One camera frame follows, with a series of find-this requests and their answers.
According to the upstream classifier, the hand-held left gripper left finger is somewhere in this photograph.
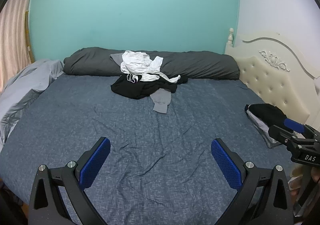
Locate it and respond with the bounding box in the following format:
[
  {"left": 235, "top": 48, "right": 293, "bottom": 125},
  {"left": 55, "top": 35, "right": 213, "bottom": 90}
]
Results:
[{"left": 29, "top": 137, "right": 111, "bottom": 225}]

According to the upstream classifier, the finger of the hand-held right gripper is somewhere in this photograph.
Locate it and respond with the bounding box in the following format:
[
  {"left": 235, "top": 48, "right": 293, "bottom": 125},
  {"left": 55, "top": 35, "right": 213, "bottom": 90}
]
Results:
[
  {"left": 268, "top": 125, "right": 298, "bottom": 144},
  {"left": 284, "top": 118, "right": 320, "bottom": 138}
]

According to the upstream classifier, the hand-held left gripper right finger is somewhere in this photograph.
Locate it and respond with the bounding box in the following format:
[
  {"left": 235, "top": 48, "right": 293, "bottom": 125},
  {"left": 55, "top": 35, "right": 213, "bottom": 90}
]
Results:
[{"left": 211, "top": 138, "right": 294, "bottom": 225}]

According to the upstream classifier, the person's right hand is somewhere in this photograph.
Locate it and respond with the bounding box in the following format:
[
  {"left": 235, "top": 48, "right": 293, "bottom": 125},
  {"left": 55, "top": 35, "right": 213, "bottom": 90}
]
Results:
[{"left": 311, "top": 166, "right": 320, "bottom": 183}]

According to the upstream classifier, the folded grey white garment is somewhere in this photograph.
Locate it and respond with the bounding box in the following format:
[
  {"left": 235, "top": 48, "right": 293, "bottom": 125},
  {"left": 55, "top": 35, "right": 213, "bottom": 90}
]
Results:
[{"left": 244, "top": 105, "right": 283, "bottom": 149}]

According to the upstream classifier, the folded black garment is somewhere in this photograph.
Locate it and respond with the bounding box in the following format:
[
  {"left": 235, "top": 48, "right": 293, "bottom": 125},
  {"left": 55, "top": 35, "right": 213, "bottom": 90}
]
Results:
[{"left": 246, "top": 103, "right": 288, "bottom": 128}]

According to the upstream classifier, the bed with blue patterned sheet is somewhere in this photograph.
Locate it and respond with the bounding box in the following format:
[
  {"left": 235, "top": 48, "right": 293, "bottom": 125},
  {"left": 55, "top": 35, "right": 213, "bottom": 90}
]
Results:
[{"left": 0, "top": 73, "right": 300, "bottom": 225}]

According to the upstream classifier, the cream tufted headboard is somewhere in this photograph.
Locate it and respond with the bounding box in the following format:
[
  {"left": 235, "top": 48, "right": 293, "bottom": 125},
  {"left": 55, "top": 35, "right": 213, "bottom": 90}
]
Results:
[{"left": 224, "top": 28, "right": 320, "bottom": 126}]

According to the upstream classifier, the black garment with white piping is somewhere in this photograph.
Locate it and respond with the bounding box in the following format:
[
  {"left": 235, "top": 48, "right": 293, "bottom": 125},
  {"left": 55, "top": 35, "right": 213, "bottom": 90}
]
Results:
[{"left": 111, "top": 74, "right": 188, "bottom": 100}]

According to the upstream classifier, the light grey garment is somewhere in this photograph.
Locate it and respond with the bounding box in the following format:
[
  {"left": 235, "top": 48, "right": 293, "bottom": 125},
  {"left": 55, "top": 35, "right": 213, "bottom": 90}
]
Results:
[{"left": 150, "top": 89, "right": 172, "bottom": 114}]

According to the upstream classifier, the dark grey duvet roll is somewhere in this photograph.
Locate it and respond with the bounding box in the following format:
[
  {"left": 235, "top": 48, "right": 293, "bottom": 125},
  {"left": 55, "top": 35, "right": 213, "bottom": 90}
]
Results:
[{"left": 62, "top": 47, "right": 240, "bottom": 81}]

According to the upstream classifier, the light grey blanket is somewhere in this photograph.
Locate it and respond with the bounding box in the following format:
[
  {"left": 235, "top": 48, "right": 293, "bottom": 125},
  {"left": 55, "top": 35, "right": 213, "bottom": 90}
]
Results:
[{"left": 0, "top": 59, "right": 64, "bottom": 146}]

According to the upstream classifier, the dark grey garment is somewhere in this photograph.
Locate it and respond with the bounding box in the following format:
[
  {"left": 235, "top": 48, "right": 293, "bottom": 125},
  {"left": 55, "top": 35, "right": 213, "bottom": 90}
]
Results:
[{"left": 109, "top": 53, "right": 125, "bottom": 66}]

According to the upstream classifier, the cream crumpled garment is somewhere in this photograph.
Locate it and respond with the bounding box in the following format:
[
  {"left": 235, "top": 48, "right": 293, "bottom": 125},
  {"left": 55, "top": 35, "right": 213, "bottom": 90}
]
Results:
[{"left": 121, "top": 51, "right": 152, "bottom": 75}]

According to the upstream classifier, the wooden trim strip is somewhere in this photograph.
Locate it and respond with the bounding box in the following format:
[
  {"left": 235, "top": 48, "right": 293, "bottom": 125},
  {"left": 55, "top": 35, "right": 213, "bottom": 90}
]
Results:
[{"left": 24, "top": 10, "right": 35, "bottom": 64}]

